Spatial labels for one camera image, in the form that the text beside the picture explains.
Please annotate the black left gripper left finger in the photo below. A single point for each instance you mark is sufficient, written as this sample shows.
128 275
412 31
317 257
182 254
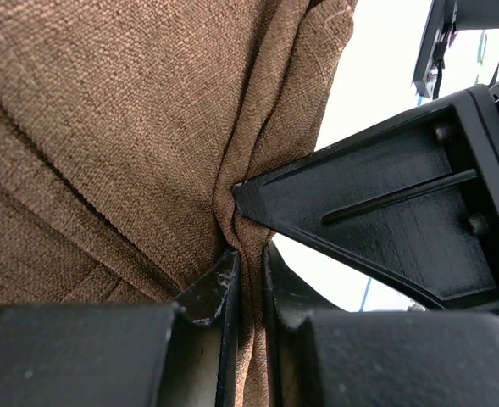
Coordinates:
181 353

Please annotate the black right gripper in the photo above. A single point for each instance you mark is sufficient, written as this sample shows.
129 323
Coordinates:
396 203

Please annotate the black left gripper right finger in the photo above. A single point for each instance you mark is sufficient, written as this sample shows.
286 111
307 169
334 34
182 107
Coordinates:
321 355

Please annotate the brown cloth napkin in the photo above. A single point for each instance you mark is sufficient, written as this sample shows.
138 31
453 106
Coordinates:
124 126

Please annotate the aluminium frame rail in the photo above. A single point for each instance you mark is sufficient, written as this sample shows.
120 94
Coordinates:
445 20

